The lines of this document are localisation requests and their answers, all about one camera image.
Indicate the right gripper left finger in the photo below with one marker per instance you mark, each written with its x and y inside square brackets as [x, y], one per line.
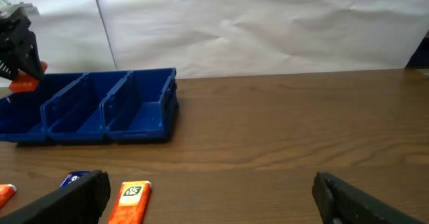
[67, 207]

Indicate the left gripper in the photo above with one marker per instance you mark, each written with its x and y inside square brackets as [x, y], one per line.
[13, 33]

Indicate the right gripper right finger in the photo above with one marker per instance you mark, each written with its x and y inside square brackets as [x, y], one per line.
[352, 204]

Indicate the orange candy box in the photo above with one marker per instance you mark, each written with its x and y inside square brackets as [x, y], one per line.
[129, 207]
[23, 83]
[6, 194]

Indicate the blue candy pack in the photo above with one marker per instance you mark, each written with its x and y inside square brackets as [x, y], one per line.
[72, 177]

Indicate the blue tray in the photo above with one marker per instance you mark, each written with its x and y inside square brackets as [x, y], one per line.
[140, 120]

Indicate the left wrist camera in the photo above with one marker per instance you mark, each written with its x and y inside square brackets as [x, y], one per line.
[13, 10]

